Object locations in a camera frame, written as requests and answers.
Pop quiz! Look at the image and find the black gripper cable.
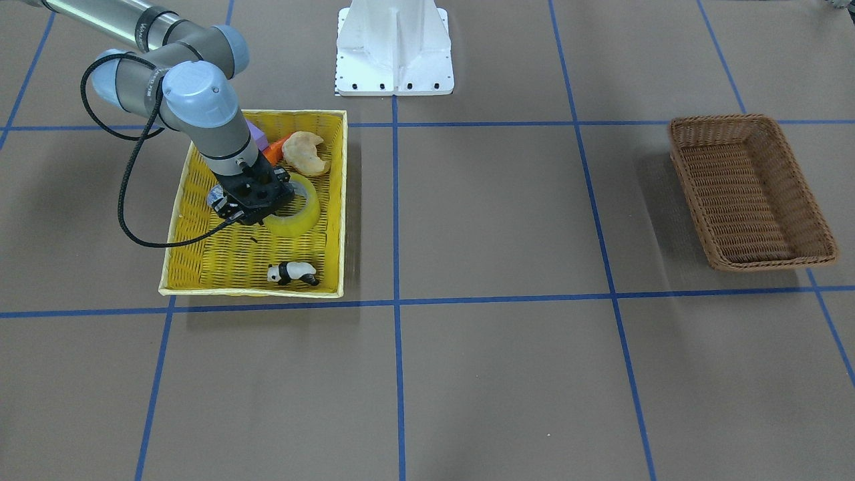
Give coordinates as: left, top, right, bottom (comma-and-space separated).
80, 53, 242, 249

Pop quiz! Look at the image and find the orange toy carrot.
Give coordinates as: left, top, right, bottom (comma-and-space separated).
262, 135, 291, 166

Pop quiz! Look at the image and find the purple foam cube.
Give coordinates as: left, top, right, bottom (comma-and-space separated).
245, 120, 269, 152

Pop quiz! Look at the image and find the yellow clear tape roll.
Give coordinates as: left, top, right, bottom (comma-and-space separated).
263, 173, 321, 238

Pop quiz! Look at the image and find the toy panda figure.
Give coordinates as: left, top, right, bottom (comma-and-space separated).
267, 261, 320, 287

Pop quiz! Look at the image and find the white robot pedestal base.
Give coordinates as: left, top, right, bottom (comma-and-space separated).
334, 1, 455, 97

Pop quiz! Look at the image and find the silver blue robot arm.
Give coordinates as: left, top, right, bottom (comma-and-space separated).
31, 1, 295, 225

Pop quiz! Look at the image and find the toy croissant bread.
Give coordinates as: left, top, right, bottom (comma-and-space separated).
281, 131, 331, 177

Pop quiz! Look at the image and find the yellow wicker basket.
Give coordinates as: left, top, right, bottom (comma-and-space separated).
159, 110, 348, 299

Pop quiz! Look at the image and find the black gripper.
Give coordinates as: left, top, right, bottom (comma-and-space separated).
216, 159, 295, 225

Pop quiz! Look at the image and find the brown wicker basket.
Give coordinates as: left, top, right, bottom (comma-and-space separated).
668, 114, 839, 272

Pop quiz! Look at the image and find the small blue can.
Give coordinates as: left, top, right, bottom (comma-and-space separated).
206, 184, 227, 215

